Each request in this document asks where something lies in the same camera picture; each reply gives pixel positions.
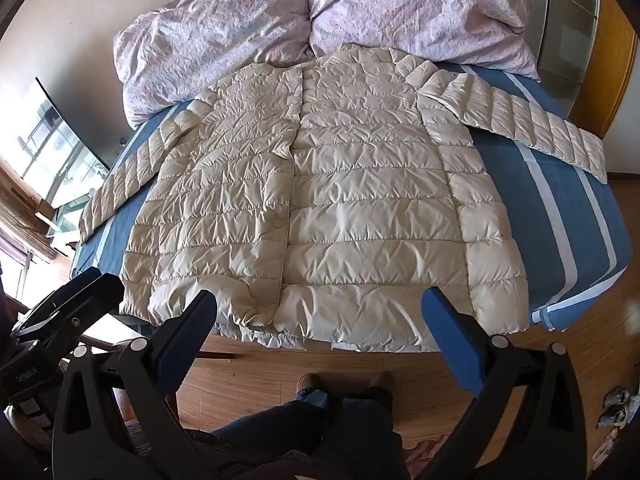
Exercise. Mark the pair of grey shoes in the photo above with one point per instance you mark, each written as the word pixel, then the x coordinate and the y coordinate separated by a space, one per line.
pixel 615 407

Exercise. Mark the person's leg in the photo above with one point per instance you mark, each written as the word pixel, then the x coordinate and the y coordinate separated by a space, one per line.
pixel 372 435
pixel 280 435

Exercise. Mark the person's left brown slipper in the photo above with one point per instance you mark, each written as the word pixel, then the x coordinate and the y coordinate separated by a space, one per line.
pixel 311 385

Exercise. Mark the wooden wardrobe with glass doors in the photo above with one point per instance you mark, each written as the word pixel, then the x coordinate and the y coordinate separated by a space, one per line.
pixel 575 30

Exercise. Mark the lilac floral pillow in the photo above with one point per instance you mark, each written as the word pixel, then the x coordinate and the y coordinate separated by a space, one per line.
pixel 210 35

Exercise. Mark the wooden television stand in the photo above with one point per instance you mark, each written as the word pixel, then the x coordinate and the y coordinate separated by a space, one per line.
pixel 25 215

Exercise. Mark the person's right leg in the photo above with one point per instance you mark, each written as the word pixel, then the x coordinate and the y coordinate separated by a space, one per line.
pixel 372 435

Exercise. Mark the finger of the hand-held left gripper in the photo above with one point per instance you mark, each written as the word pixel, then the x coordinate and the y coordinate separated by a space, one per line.
pixel 75 295

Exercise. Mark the flat screen television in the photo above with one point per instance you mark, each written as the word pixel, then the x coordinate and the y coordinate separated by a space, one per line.
pixel 60 145

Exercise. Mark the cream quilted puffer jacket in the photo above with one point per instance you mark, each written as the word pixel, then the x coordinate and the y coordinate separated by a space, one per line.
pixel 330 200

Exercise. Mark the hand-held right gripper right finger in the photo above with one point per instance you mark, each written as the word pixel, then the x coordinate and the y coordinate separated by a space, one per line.
pixel 449 331

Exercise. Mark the person's brown slipper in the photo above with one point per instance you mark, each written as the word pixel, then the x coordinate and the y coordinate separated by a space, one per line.
pixel 311 385
pixel 382 382

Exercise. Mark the person's right brown slipper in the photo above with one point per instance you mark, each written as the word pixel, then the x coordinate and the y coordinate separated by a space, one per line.
pixel 382 382

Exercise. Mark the lavender floral duvet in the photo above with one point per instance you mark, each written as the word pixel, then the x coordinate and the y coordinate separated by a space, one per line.
pixel 420 10

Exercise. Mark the person's left leg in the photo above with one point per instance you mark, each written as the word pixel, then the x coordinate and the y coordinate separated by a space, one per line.
pixel 280 435

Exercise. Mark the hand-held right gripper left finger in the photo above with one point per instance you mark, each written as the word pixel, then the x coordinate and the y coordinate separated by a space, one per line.
pixel 196 321

